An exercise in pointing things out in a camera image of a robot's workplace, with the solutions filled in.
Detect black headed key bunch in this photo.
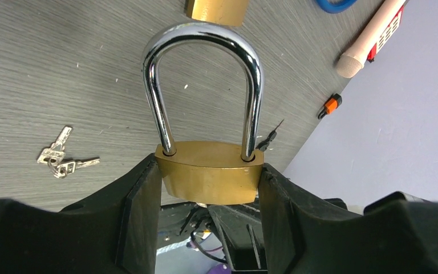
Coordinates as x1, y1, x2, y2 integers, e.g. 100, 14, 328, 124
256, 119, 284, 152

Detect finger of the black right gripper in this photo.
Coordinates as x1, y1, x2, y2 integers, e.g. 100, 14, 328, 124
208, 204, 267, 273

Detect beige wooden rolling pin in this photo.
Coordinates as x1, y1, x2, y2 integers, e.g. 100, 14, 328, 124
335, 0, 405, 78

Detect silver keys with white tag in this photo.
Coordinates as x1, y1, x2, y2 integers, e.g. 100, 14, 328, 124
36, 126, 101, 179

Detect blue cable lock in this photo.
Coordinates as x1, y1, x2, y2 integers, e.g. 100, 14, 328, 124
316, 0, 356, 14

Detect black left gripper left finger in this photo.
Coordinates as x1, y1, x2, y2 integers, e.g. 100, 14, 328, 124
0, 155, 161, 273

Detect red block with holes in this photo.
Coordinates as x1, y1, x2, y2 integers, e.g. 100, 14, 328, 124
367, 6, 404, 63

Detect brass padlock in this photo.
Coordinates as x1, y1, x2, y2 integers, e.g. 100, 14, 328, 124
186, 0, 249, 27
142, 22, 265, 205

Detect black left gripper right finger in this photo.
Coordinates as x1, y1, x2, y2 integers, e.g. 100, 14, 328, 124
259, 164, 438, 273

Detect small orange padlock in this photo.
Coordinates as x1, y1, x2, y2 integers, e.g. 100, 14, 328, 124
317, 94, 343, 120

